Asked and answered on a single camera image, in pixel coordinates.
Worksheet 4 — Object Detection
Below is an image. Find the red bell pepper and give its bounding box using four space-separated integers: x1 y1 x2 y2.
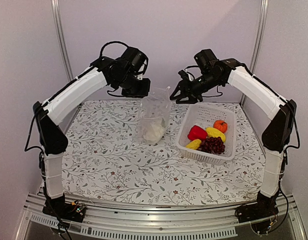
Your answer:
187 125 208 141

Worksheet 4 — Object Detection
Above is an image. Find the left aluminium post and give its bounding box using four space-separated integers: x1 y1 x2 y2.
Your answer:
50 0 74 82

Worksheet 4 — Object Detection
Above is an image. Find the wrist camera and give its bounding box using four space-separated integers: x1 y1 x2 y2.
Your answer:
194 49 219 70
121 46 148 73

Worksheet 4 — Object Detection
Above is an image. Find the clear zip top bag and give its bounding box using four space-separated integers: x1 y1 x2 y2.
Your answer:
135 86 172 144

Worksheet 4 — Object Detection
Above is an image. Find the aluminium front rail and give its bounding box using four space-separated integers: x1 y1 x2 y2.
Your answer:
15 192 308 240

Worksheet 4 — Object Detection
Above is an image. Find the white plastic basket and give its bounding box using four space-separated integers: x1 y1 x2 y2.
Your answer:
175 103 236 165

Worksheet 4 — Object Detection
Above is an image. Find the dark red grapes bunch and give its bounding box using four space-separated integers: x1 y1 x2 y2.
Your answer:
197 137 225 155

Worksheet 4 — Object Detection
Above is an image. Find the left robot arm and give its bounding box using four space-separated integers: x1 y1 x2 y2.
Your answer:
32 53 150 217

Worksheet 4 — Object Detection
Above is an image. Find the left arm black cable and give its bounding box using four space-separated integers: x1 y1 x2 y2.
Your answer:
100 41 130 61

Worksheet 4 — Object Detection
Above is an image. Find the orange mandarin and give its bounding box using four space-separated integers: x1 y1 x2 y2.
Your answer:
213 120 228 133

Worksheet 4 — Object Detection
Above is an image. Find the yellow lemon back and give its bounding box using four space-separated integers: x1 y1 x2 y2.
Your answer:
205 127 226 143

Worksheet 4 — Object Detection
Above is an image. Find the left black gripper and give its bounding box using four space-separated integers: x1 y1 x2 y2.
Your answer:
114 71 151 98

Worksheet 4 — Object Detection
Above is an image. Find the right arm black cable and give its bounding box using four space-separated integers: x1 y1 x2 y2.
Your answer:
266 189 289 235

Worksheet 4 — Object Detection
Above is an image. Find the right aluminium post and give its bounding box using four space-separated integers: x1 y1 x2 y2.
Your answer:
240 0 269 105

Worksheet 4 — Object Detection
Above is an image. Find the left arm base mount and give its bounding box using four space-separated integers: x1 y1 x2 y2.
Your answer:
42 199 87 223

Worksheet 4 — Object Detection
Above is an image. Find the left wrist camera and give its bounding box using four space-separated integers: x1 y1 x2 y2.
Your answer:
121 46 148 73

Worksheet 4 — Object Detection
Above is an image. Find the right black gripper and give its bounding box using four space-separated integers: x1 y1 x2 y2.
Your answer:
170 71 223 104

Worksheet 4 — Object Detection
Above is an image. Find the aluminium post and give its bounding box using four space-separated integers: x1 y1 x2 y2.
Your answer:
50 0 74 82
240 0 269 105

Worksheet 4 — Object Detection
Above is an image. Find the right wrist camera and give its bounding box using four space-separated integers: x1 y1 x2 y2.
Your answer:
194 49 219 70

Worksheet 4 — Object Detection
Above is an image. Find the yellow corn front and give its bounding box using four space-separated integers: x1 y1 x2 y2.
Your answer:
185 139 202 150

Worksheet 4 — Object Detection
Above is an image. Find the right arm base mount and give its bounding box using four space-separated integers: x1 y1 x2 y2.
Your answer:
234 203 279 235

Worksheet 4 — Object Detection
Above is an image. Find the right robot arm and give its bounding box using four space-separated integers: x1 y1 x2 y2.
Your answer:
170 58 297 218

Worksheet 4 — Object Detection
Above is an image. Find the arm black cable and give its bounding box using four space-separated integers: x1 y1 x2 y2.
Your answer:
100 41 130 61
266 189 289 235

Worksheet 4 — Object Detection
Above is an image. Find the floral tablecloth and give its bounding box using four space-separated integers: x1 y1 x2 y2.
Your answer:
62 100 265 206

